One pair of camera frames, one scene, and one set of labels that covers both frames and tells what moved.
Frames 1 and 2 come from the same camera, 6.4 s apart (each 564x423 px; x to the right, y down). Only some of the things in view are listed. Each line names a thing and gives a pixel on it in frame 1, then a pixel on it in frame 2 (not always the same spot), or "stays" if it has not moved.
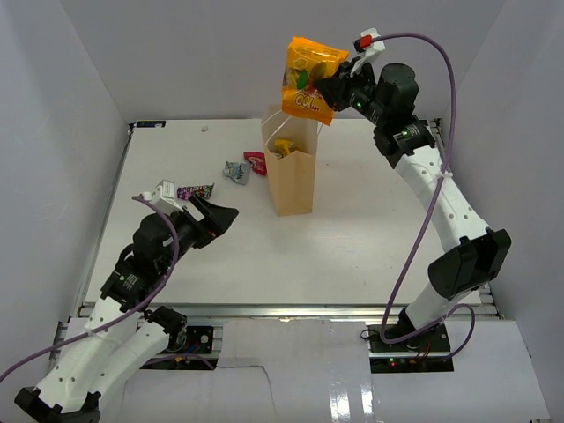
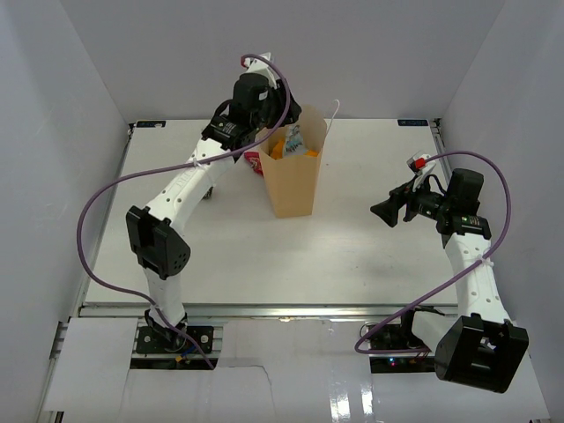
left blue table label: (151, 123) stays
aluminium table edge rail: (263, 311) stays
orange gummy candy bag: (306, 63) to (278, 151)
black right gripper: (336, 92) to (389, 211)
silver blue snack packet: (239, 171) to (293, 137)
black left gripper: (223, 218) to (279, 96)
